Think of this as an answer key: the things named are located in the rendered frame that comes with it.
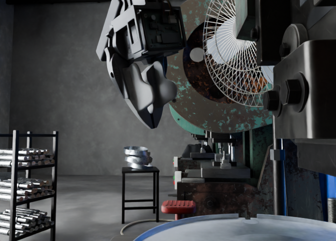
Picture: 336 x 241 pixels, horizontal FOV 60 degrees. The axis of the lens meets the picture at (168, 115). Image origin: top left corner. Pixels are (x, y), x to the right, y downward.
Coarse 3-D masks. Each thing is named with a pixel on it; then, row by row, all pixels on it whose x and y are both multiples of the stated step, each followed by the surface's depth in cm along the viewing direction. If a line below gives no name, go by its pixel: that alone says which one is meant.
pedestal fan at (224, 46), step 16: (224, 0) 124; (208, 16) 125; (208, 32) 124; (224, 32) 124; (208, 48) 130; (224, 48) 121; (240, 48) 107; (224, 64) 116; (272, 80) 108; (272, 128) 113; (272, 160) 112; (272, 176) 112
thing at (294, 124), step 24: (312, 0) 29; (312, 24) 29; (288, 48) 33; (312, 48) 23; (288, 72) 28; (312, 72) 23; (264, 96) 31; (288, 96) 24; (312, 96) 23; (288, 120) 28; (312, 120) 23
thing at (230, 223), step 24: (216, 216) 41; (264, 216) 41; (288, 216) 40; (144, 240) 32; (168, 240) 32; (192, 240) 32; (216, 240) 32; (240, 240) 31; (264, 240) 31; (288, 240) 31; (312, 240) 32
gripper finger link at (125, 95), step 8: (112, 48) 39; (112, 56) 38; (112, 64) 38; (120, 64) 39; (128, 64) 39; (112, 72) 38; (120, 72) 39; (112, 80) 39; (120, 80) 39; (120, 88) 39; (128, 96) 39
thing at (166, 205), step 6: (162, 204) 59; (168, 204) 59; (174, 204) 59; (180, 204) 59; (186, 204) 59; (192, 204) 59; (162, 210) 58; (168, 210) 57; (174, 210) 57; (180, 210) 57; (186, 210) 57; (192, 210) 57; (180, 216) 59
